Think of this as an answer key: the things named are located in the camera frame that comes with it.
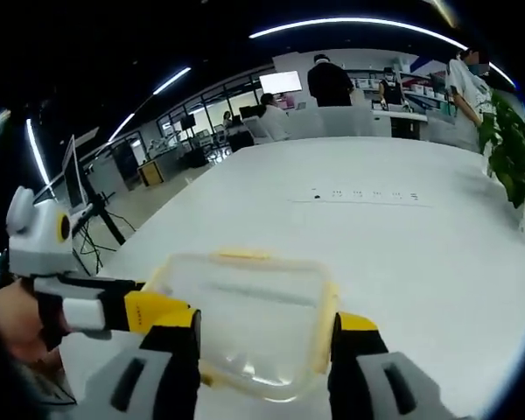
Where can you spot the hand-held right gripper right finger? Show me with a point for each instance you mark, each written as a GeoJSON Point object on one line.
{"type": "Point", "coordinates": [367, 380]}

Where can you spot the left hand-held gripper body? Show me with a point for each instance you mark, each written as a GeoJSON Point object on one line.
{"type": "Point", "coordinates": [39, 240]}

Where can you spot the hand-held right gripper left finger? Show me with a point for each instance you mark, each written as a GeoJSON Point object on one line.
{"type": "Point", "coordinates": [157, 376]}

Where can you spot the clear container with yellow buckles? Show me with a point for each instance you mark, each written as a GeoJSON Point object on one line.
{"type": "Point", "coordinates": [254, 315]}

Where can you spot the person's left hand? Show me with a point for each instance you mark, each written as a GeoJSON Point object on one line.
{"type": "Point", "coordinates": [19, 319]}

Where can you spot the black tripod stand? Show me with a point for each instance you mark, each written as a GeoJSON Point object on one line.
{"type": "Point", "coordinates": [102, 216]}

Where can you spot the laptop on stand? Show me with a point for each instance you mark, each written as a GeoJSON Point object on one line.
{"type": "Point", "coordinates": [74, 175]}

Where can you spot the ceiling light strip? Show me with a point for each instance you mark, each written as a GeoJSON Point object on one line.
{"type": "Point", "coordinates": [121, 128]}
{"type": "Point", "coordinates": [354, 26]}
{"type": "Point", "coordinates": [172, 80]}
{"type": "Point", "coordinates": [37, 151]}

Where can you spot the wooden cabinet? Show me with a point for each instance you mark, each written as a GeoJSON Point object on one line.
{"type": "Point", "coordinates": [150, 172]}

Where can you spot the table socket strip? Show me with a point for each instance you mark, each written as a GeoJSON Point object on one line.
{"type": "Point", "coordinates": [363, 197]}

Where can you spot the white counter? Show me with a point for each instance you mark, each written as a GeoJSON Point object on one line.
{"type": "Point", "coordinates": [376, 120]}

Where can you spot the green potted plant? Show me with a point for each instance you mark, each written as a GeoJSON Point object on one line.
{"type": "Point", "coordinates": [509, 144]}

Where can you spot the bright wall screen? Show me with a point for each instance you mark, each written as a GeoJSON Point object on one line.
{"type": "Point", "coordinates": [281, 82]}

